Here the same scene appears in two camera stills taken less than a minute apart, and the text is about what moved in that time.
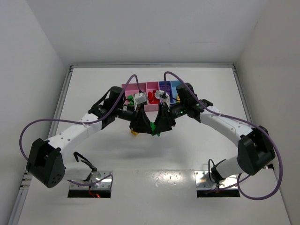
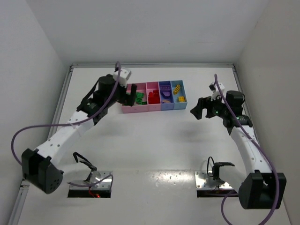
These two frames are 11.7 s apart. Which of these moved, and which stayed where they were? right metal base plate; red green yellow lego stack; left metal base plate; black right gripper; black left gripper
Moved: red green yellow lego stack; black left gripper; black right gripper
Stayed: right metal base plate; left metal base plate
